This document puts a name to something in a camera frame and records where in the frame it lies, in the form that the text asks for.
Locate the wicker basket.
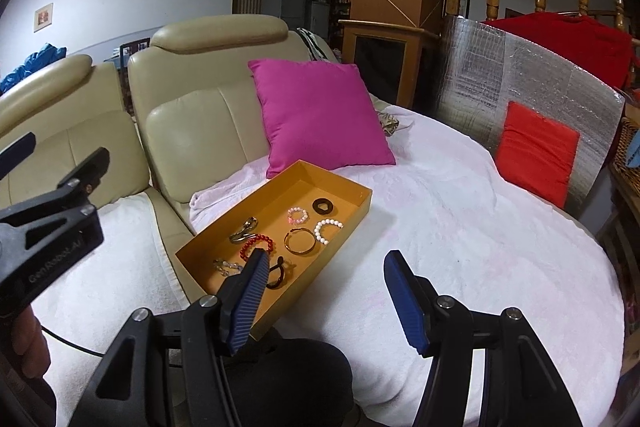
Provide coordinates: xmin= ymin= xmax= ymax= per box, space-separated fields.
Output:
xmin=613 ymin=117 xmax=640 ymax=194

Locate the person's left hand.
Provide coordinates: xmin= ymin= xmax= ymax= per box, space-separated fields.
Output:
xmin=11 ymin=307 xmax=51 ymax=378

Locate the blue cloth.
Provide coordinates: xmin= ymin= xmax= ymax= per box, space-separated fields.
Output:
xmin=0 ymin=43 xmax=67 ymax=94

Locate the gold bangle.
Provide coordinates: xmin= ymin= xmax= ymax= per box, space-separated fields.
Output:
xmin=283 ymin=227 xmax=317 ymax=256

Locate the black cable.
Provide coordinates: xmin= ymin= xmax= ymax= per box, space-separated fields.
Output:
xmin=39 ymin=325 xmax=106 ymax=358

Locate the small framed wall picture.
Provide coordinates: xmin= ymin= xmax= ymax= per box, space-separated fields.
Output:
xmin=34 ymin=3 xmax=53 ymax=32

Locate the red cushion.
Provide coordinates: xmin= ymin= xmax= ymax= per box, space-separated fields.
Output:
xmin=495 ymin=101 xmax=580 ymax=208

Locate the red bead bracelet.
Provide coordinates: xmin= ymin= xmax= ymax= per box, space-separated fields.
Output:
xmin=238 ymin=233 xmax=278 ymax=261

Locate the white bead bracelet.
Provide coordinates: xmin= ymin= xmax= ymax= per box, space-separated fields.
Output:
xmin=313 ymin=217 xmax=345 ymax=247

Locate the pink white textured blanket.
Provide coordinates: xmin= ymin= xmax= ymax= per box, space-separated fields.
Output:
xmin=188 ymin=103 xmax=626 ymax=427

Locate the silver foil insulation panel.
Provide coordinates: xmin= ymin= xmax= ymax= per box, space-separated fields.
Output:
xmin=434 ymin=16 xmax=624 ymax=217

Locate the beige leather sofa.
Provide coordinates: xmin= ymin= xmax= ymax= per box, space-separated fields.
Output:
xmin=1 ymin=15 xmax=309 ymax=311

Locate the white towel on sofa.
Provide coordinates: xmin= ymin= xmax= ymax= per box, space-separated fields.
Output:
xmin=32 ymin=190 xmax=190 ymax=426

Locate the wooden side cabinet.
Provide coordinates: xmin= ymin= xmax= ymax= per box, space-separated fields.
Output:
xmin=341 ymin=20 xmax=440 ymax=115

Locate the beige patterned fabric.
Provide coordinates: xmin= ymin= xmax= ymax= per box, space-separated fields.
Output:
xmin=374 ymin=104 xmax=414 ymax=138

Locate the magenta cushion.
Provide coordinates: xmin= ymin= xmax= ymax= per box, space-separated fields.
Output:
xmin=248 ymin=58 xmax=395 ymax=179

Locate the thin black hair tie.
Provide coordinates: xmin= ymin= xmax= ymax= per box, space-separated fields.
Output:
xmin=264 ymin=255 xmax=288 ymax=291

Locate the orange cardboard tray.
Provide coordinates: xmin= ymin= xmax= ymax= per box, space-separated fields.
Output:
xmin=177 ymin=160 xmax=372 ymax=339

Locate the thick black hair scrunchie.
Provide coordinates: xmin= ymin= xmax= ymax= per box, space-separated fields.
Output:
xmin=312 ymin=197 xmax=334 ymax=216

